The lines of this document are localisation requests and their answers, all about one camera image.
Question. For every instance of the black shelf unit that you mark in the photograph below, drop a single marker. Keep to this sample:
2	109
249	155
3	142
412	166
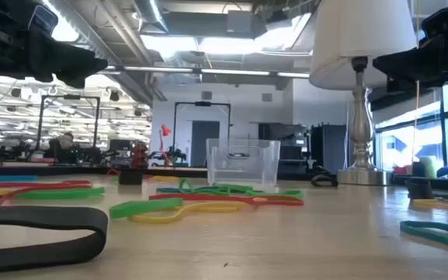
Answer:
294	151

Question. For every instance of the small black block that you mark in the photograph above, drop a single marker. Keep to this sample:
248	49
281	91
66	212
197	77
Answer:
317	183

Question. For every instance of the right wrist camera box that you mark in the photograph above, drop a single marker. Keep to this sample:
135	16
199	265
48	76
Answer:
438	21

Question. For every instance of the silver ventilation duct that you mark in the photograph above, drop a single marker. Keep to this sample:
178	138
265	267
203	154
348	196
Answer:
103	31

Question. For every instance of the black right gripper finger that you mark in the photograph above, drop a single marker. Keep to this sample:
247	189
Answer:
407	57
404	70

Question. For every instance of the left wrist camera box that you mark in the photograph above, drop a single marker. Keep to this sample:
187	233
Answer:
45	19

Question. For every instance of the wide green rubber band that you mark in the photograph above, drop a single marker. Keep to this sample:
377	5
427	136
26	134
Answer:
60	193
220	190
146	207

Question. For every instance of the thin green rubber band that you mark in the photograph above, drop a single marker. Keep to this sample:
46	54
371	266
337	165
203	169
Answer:
114	179
286	193

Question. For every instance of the grey wall vent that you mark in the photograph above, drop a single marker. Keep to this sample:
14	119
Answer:
206	95
267	97

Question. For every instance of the white shade table lamp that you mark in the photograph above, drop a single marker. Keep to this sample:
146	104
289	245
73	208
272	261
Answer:
360	31

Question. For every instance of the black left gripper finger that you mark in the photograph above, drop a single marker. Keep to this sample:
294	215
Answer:
72	56
76	70

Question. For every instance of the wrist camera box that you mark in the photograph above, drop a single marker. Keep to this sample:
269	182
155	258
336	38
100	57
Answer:
45	19
438	21

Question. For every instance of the clear plastic bin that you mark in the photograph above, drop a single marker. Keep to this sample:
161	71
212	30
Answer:
243	163

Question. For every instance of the black window frame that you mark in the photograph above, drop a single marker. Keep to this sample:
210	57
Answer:
446	128

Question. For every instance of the small red box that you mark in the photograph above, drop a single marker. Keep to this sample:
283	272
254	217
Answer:
402	170

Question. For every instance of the red rubber band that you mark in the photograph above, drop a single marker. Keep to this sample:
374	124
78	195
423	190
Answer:
208	198
41	185

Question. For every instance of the black cabinet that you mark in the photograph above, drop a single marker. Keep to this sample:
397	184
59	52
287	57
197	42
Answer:
331	148

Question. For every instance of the red desk lamp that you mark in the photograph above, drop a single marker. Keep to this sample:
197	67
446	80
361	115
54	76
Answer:
165	130

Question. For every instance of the light green cylinder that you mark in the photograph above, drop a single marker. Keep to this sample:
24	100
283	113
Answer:
427	167

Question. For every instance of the long ceiling light strip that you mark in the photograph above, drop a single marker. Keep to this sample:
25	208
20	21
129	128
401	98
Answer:
235	72

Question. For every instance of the person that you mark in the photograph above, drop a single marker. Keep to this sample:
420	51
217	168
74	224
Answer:
66	153

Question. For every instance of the grey door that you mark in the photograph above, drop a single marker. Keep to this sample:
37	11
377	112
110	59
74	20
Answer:
204	132

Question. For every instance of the black gantry frame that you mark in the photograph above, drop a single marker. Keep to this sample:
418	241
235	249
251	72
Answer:
68	97
202	103

